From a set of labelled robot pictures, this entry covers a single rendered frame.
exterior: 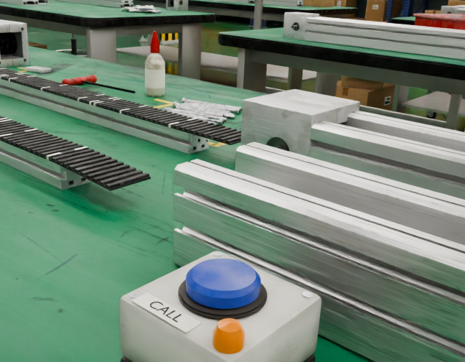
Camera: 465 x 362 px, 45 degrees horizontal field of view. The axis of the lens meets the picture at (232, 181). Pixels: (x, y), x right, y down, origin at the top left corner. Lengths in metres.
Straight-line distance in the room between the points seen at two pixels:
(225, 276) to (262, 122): 0.33
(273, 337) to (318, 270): 0.09
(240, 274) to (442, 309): 0.11
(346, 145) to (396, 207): 0.16
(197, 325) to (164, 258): 0.19
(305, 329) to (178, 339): 0.07
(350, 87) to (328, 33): 2.26
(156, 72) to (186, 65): 2.33
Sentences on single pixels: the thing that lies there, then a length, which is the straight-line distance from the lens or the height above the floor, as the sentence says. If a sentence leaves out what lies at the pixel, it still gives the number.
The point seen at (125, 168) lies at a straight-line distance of 0.59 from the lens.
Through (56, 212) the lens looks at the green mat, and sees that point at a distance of 0.57.
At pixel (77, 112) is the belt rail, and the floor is 0.79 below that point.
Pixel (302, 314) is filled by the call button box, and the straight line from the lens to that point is 0.30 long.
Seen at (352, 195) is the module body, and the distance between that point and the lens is 0.42.
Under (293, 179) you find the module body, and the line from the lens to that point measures 0.45.
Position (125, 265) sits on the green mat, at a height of 0.78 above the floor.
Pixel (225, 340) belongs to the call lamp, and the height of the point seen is 0.85.
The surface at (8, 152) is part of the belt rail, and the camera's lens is 0.72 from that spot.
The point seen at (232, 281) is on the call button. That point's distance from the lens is 0.30.
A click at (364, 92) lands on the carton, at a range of 4.30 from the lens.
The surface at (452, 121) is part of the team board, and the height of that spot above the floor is 0.29.
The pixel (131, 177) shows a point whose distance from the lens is 0.56.
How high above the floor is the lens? 1.00
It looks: 20 degrees down
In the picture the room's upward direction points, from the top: 3 degrees clockwise
